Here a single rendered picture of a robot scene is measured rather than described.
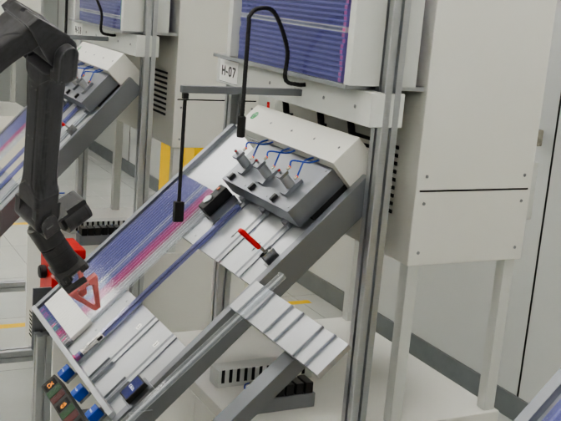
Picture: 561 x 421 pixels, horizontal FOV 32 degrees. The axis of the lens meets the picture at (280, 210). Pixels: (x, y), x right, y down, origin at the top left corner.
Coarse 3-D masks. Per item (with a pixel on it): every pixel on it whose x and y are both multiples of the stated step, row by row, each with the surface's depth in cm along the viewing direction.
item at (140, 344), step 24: (144, 312) 217; (120, 336) 216; (144, 336) 210; (168, 336) 204; (96, 360) 214; (120, 360) 208; (144, 360) 202; (168, 360) 197; (96, 384) 206; (120, 384) 200; (120, 408) 194
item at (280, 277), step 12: (276, 276) 178; (264, 288) 178; (252, 300) 177; (240, 312) 176; (228, 324) 176; (216, 336) 175; (204, 348) 174; (192, 360) 174; (180, 372) 173; (168, 384) 173; (156, 396) 172; (144, 408) 172; (132, 420) 171
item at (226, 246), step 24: (240, 144) 253; (216, 168) 250; (240, 216) 224; (264, 216) 218; (192, 240) 229; (216, 240) 222; (240, 240) 215; (264, 240) 210; (288, 240) 204; (240, 264) 208
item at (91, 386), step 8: (40, 312) 243; (40, 320) 239; (48, 328) 233; (56, 336) 228; (64, 352) 220; (72, 360) 215; (80, 368) 210; (80, 376) 208; (88, 384) 204; (96, 392) 200; (104, 400) 196; (104, 408) 193; (112, 408) 195; (112, 416) 191
